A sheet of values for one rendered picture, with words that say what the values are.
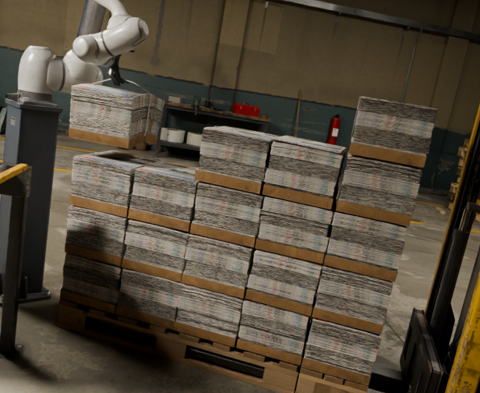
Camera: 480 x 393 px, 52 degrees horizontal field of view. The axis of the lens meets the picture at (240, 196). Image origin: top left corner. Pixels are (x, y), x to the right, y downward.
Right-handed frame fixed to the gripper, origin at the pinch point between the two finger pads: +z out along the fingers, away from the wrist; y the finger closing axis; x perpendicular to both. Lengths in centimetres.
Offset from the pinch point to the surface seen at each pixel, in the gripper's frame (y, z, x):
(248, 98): -45, 649, -87
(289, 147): 21, -18, 83
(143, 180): 48, -16, 25
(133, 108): 18.8, -17.6, 14.8
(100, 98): 17.6, -20.3, 0.2
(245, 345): 108, -11, 83
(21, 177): 54, -46, -12
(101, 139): 34.5, -16.6, 2.2
